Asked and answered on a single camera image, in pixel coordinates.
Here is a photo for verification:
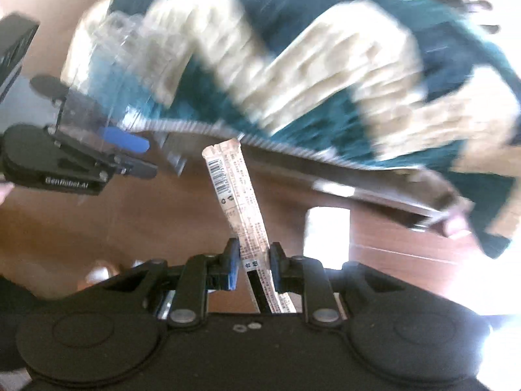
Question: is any clear plastic bottle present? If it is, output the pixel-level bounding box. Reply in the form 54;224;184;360
61;11;198;132

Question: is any bed frame rail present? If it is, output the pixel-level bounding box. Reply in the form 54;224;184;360
162;130;475;229

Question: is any teal and cream quilt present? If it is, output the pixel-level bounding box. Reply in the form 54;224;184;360
60;0;521;260

